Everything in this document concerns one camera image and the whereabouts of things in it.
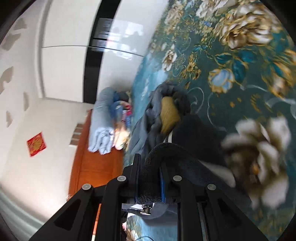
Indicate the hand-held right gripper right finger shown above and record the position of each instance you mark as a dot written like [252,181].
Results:
[163,187]

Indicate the white and black wardrobe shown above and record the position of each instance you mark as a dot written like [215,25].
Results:
[69,69]

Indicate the wooden headboard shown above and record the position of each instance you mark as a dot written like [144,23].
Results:
[92,166]

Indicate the teal floral bedspread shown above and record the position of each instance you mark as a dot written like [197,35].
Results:
[231,69]

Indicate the row of photo frames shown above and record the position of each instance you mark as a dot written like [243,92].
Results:
[77,134]

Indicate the folded cream floral quilt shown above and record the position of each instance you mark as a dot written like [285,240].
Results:
[121,132]

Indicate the dark grey fleece jacket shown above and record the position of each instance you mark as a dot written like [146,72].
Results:
[192,139]

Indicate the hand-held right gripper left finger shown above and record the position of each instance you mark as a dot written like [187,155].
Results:
[131,176]

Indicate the red wall decoration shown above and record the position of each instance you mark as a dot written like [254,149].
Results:
[36,144]

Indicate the mustard yellow knit garment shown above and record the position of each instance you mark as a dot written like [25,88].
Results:
[170,115]

